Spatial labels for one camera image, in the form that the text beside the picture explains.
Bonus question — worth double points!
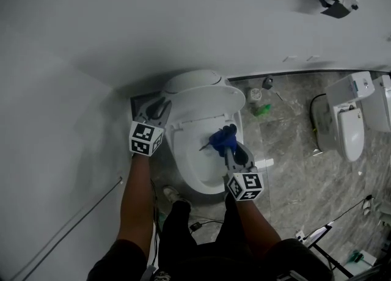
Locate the person's black top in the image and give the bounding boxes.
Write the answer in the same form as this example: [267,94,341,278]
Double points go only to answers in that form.
[87,238,334,281]

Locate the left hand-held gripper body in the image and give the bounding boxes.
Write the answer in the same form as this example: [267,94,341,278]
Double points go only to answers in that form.
[128,107,167,156]

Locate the person's black trousers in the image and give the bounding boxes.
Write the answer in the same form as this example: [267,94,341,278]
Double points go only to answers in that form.
[158,199,256,277]

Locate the black metal stand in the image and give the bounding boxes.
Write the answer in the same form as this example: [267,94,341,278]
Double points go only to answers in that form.
[305,224,355,279]

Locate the person's left forearm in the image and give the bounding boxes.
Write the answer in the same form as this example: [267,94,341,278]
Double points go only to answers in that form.
[117,152,155,255]

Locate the white toilet lid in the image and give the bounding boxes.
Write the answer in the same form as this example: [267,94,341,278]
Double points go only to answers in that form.
[164,86,247,128]

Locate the person's right forearm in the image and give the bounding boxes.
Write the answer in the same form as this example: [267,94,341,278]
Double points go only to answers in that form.
[224,192,282,254]

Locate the green plastic bottle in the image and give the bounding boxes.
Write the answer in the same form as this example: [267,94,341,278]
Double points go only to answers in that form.
[251,104,272,118]

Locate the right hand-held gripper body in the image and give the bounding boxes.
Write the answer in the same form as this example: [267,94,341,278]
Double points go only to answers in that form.
[224,164,265,202]

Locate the grey wall hose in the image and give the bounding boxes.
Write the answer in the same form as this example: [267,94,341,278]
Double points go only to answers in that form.
[18,176,123,281]

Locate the blue cloth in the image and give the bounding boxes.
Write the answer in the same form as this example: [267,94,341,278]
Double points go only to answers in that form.
[199,123,238,159]

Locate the white toilet brush holder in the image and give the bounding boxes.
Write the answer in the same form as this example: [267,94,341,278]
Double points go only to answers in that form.
[246,87,263,104]

